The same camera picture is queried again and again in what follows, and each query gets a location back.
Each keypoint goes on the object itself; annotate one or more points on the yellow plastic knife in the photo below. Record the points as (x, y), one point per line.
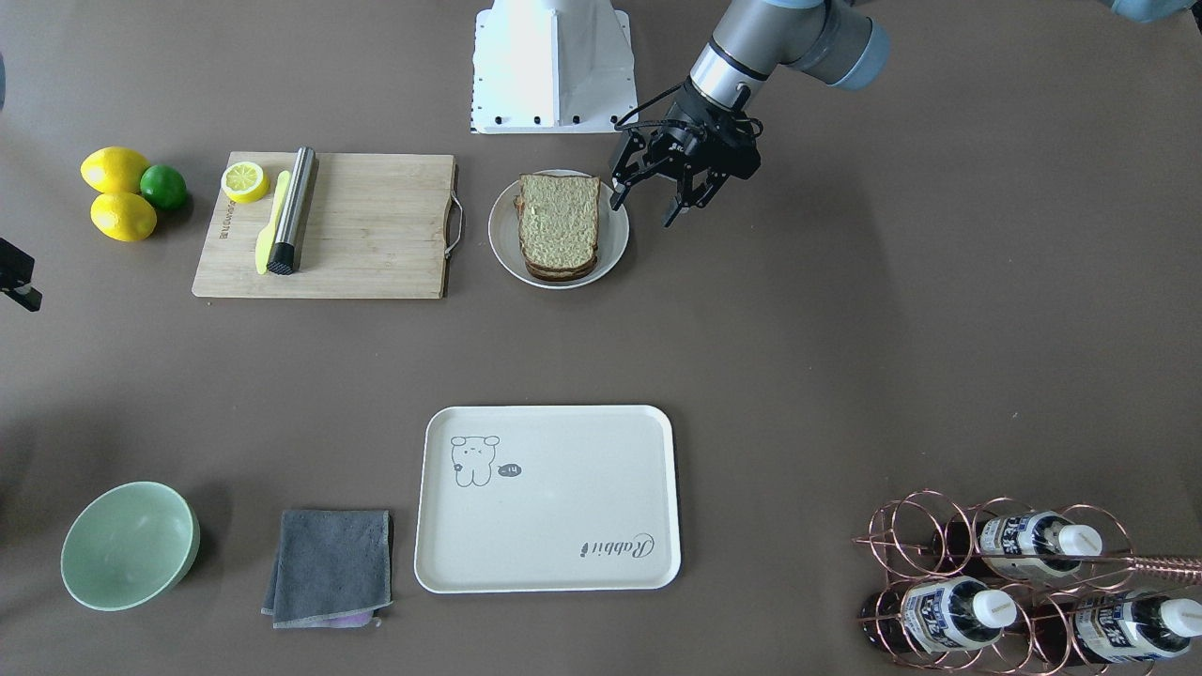
(266, 237)

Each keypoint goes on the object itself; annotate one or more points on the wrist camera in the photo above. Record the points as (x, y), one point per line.
(17, 277)

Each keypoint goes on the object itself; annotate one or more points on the grey folded cloth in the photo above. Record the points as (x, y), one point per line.
(332, 569)

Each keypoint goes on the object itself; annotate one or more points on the bread sandwich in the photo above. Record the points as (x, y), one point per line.
(558, 225)

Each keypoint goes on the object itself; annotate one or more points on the wooden cutting board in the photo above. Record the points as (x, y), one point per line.
(376, 227)

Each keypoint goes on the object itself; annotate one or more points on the yellow lemon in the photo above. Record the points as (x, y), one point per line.
(114, 169)
(123, 216)

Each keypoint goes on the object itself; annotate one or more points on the green lime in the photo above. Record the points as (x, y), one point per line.
(163, 187)

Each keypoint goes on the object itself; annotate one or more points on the mint green bowl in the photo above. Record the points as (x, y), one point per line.
(129, 545)

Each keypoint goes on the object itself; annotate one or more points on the copper wire bottle rack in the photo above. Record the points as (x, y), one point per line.
(898, 537)

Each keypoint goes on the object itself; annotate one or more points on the half lemon slice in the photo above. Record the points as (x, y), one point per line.
(244, 182)

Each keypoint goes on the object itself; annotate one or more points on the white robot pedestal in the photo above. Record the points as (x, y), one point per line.
(551, 67)

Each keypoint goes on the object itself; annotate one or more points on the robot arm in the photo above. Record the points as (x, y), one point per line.
(827, 40)

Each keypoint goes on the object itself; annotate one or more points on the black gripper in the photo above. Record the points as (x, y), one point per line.
(692, 117)

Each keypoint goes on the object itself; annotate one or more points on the cream rabbit tray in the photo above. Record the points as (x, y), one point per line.
(535, 499)

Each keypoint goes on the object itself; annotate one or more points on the dark drink bottle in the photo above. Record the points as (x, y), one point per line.
(1025, 545)
(1117, 628)
(954, 614)

